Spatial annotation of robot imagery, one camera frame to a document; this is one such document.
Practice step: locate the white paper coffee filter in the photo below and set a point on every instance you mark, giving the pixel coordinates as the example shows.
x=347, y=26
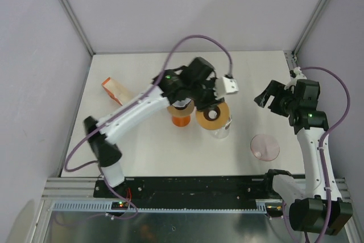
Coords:
x=181, y=104

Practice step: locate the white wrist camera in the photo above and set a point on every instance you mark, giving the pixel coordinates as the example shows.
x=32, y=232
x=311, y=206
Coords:
x=296, y=74
x=225, y=86

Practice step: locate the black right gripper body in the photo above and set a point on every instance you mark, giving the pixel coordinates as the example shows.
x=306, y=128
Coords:
x=284, y=100

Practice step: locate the blue glass dripper cone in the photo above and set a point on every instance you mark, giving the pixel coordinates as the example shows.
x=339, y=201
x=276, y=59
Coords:
x=184, y=107

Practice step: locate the clear glass carafe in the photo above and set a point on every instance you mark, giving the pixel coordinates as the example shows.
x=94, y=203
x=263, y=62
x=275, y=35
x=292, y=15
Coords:
x=222, y=132

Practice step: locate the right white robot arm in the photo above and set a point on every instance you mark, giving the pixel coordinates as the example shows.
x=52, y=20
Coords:
x=319, y=207

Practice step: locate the white slotted cable duct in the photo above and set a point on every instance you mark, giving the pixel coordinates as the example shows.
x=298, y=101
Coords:
x=89, y=206

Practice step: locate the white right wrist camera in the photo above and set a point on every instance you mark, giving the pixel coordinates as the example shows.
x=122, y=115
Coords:
x=296, y=74

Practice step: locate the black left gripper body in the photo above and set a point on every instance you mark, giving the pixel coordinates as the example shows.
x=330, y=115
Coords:
x=202, y=94

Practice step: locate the orange glass flask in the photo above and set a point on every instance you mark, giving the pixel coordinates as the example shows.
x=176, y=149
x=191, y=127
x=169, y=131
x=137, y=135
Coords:
x=181, y=121

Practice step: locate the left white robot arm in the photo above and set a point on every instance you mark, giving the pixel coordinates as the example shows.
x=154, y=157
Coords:
x=181, y=91

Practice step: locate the aluminium frame rail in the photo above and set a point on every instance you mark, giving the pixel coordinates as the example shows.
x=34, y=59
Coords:
x=69, y=188

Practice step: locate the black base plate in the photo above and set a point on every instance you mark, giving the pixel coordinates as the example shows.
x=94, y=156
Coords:
x=194, y=192

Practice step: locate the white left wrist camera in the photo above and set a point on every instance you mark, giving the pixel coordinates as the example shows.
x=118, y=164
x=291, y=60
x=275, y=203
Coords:
x=225, y=86

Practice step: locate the pink glass dripper cone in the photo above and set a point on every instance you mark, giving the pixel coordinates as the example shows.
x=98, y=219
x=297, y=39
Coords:
x=265, y=147

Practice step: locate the orange coffee filter box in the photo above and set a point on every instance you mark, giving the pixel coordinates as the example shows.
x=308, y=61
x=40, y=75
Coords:
x=117, y=91

